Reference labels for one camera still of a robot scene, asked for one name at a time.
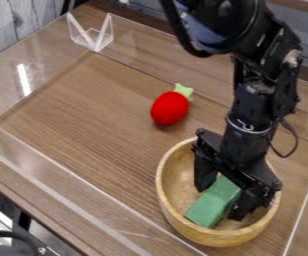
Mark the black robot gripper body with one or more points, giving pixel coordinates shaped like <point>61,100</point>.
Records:
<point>238,151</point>

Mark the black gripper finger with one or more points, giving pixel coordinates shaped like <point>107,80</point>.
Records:
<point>204,172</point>
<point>244,204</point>

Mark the green rectangular block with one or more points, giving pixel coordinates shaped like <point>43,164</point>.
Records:
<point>211,205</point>

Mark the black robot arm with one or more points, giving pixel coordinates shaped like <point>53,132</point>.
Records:
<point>240,28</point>

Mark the light wooden bowl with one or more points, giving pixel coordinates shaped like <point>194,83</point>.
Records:
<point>176,195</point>

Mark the red plush strawberry toy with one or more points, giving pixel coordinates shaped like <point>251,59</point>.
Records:
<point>170,106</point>

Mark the clear acrylic wall panel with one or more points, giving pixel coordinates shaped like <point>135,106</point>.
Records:
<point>92,221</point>

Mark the black metal table frame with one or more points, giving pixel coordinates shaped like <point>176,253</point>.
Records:
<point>37,235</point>

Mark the clear acrylic corner bracket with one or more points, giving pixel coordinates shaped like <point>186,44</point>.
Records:
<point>91,38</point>

